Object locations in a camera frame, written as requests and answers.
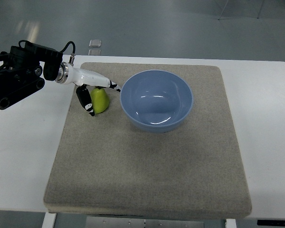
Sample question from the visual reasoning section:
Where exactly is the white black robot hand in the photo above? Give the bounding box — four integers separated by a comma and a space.
55, 62, 121, 116

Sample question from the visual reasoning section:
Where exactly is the green pear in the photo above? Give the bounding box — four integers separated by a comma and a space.
90, 87, 110, 114

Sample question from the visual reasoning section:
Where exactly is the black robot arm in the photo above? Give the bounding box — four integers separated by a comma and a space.
0, 40, 76, 110

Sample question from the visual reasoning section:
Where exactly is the blue ceramic bowl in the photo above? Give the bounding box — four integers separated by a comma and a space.
120, 70, 194, 133

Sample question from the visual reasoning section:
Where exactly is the lower floor outlet plate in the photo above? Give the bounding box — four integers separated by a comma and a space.
88, 48, 101, 56

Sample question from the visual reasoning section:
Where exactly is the floor outlet plate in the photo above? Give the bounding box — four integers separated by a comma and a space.
89, 39, 102, 48
88, 48, 101, 56

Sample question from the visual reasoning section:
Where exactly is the upper floor outlet plate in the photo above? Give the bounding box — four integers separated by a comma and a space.
89, 39, 102, 48

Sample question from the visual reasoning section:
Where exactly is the grey felt mat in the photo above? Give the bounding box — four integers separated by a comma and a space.
43, 63, 252, 220

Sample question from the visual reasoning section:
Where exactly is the metal table frame bar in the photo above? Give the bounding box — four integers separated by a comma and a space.
85, 217, 205, 228

